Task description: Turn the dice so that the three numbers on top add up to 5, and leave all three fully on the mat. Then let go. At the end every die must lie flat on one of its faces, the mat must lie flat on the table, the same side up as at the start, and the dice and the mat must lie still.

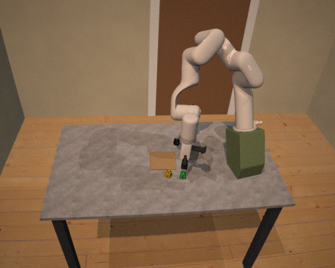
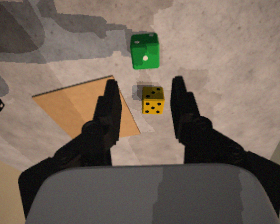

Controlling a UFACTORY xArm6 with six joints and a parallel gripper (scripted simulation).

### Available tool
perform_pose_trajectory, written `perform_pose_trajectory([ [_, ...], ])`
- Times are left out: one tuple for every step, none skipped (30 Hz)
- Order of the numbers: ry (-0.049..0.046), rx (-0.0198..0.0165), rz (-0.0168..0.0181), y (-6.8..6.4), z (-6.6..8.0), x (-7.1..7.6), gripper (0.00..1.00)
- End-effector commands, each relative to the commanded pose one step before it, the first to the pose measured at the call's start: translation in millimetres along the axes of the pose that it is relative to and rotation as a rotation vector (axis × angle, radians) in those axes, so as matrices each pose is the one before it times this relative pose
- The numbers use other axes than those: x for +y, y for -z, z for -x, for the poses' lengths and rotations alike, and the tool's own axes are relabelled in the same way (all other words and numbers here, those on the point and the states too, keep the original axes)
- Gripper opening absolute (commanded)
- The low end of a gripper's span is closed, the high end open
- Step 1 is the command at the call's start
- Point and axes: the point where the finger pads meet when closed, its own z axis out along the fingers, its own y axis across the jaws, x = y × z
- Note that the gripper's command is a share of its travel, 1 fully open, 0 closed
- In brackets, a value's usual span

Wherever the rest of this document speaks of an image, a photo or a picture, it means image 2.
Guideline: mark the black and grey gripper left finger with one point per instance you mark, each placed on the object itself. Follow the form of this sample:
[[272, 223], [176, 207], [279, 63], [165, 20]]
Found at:
[[90, 148]]

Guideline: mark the green die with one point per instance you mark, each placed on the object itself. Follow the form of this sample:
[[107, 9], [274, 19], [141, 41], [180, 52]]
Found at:
[[144, 51]]

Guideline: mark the orange flat mat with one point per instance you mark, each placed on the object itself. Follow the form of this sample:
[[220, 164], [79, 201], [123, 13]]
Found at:
[[71, 107]]

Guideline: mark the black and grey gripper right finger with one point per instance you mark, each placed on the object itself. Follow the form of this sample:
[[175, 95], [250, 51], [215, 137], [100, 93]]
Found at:
[[203, 144]]

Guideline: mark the yellow die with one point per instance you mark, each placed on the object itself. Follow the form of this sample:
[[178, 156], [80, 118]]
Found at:
[[152, 100]]

